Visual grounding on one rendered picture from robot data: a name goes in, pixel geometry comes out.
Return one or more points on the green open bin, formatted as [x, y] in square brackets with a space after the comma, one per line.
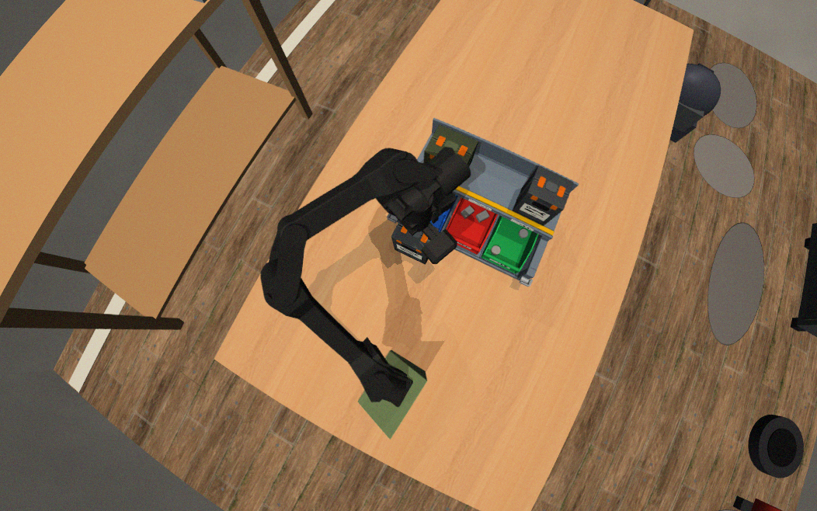
[514, 249]

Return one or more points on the red open bin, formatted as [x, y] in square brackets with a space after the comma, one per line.
[470, 230]

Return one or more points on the grey metal bin rack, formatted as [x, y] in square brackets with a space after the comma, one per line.
[498, 174]

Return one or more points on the yellow flat bar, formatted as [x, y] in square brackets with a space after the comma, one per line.
[505, 210]

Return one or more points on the blue bin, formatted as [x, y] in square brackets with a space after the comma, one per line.
[443, 217]

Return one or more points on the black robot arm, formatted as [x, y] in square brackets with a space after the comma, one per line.
[387, 172]

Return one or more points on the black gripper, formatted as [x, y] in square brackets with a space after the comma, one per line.
[440, 245]

